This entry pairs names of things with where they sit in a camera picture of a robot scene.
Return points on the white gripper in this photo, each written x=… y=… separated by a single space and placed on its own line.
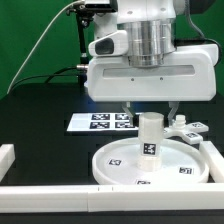
x=186 y=74

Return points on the white round table top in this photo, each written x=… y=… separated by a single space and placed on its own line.
x=122 y=163

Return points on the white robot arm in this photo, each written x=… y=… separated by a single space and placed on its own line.
x=135 y=58

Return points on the white cross-shaped table base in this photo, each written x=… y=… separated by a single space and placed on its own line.
x=190 y=133

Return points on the white marker sheet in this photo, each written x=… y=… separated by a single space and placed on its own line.
x=83 y=122

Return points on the white right fence block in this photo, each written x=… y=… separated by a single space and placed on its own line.
x=214 y=160

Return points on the white fence block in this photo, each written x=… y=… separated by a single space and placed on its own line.
x=7 y=157
x=214 y=160

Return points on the white front fence bar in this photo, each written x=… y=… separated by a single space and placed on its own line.
x=99 y=198

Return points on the white left fence block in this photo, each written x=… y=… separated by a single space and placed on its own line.
x=7 y=157

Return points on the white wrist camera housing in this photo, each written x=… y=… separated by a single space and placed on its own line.
x=114 y=44

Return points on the grey camera on stand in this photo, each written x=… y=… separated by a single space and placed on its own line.
x=110 y=5

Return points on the black camera stand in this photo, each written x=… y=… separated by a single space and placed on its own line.
x=83 y=20

